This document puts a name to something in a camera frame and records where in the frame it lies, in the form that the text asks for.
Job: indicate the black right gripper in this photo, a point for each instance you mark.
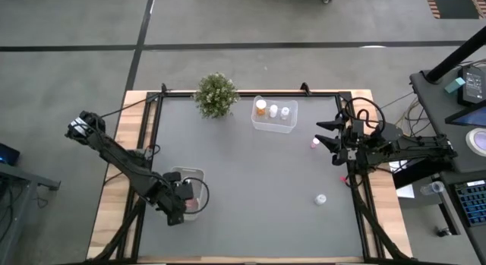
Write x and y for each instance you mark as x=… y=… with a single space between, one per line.
x=353 y=143

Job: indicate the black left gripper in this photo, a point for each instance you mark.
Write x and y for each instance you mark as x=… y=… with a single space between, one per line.
x=174 y=196

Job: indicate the small pink medicine bottle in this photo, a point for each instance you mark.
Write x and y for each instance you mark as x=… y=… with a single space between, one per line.
x=314 y=142

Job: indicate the white plastic bin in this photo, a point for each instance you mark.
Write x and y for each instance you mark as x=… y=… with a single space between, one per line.
x=193 y=172

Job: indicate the translucent white medicine bottle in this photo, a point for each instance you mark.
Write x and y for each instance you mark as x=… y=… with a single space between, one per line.
x=285 y=112

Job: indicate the white labelled medicine bottle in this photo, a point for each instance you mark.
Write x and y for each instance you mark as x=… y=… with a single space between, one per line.
x=273 y=110

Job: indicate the large pink medicine bottle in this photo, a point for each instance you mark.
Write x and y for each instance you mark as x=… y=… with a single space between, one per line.
x=320 y=199

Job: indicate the orange medicine bottle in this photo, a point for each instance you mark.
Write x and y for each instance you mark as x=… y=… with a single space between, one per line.
x=260 y=105

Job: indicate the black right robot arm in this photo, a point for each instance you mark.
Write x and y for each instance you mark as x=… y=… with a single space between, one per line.
x=410 y=147

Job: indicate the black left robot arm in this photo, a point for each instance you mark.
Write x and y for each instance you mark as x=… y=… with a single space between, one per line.
x=117 y=158

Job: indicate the clear plastic bin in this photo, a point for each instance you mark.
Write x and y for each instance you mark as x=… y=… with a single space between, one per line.
x=275 y=125

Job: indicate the grey table mat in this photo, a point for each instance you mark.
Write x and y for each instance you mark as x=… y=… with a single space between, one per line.
x=247 y=181

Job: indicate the white paper sheet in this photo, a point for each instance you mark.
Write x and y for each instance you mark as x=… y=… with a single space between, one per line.
x=406 y=191

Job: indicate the dark grey side desk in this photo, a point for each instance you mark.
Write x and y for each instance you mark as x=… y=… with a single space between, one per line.
x=436 y=105

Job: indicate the green potted artificial plant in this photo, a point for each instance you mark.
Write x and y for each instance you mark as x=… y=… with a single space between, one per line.
x=216 y=95

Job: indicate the clear water bottle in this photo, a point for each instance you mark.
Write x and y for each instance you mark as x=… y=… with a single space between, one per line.
x=432 y=188

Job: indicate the small teal box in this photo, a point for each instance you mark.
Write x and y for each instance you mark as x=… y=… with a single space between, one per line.
x=455 y=85

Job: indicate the tablet screen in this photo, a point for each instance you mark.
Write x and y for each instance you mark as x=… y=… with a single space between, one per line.
x=471 y=117

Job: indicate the black pole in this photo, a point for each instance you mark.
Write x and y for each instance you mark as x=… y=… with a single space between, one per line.
x=455 y=56

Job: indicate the round white device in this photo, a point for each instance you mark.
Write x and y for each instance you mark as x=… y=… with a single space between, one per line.
x=478 y=141

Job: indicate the black power adapter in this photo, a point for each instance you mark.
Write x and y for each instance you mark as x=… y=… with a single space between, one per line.
x=472 y=84

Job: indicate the blue-lit keyboard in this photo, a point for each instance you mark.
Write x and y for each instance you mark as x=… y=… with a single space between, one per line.
x=472 y=202

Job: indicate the grey metal bench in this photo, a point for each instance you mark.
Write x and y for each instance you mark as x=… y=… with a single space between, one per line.
x=15 y=174

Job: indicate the blue-lit black device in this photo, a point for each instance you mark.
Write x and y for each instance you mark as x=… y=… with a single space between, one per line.
x=7 y=155

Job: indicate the black striped floor mat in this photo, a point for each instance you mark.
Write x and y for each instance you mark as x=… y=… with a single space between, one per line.
x=455 y=5

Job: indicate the black aluminium table frame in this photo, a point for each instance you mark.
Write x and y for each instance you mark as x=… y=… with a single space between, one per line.
x=247 y=93

